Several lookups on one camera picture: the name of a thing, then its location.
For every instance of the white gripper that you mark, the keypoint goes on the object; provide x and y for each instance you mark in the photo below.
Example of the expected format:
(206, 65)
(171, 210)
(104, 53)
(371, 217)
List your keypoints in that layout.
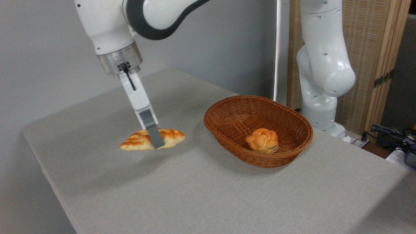
(136, 94)

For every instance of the long braided bread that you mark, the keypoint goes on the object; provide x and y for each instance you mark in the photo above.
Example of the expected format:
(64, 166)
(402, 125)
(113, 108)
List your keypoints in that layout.
(136, 141)

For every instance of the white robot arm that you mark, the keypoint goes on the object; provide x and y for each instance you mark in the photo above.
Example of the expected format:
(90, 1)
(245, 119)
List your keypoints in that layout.
(107, 26)

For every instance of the round bread roll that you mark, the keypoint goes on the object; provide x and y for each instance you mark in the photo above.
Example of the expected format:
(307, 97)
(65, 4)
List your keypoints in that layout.
(263, 141)

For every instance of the grey tablecloth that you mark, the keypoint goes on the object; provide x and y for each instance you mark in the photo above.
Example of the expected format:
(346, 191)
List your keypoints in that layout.
(162, 188)

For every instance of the brown wicker basket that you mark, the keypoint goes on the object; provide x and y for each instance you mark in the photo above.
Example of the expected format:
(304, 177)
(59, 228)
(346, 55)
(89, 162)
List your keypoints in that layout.
(289, 130)

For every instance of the white vertical pole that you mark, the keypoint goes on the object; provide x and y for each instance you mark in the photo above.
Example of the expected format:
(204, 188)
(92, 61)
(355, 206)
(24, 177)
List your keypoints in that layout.
(277, 48)

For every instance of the white power strip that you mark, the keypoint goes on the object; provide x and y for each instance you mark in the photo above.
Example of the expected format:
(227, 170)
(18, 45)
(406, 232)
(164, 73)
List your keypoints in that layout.
(357, 143)

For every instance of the dark metal screen hinge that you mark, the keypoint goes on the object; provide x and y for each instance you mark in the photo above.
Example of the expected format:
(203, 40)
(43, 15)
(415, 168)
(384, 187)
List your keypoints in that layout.
(383, 78)

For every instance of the grey device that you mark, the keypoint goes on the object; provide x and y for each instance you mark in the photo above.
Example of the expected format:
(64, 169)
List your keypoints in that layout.
(411, 159)

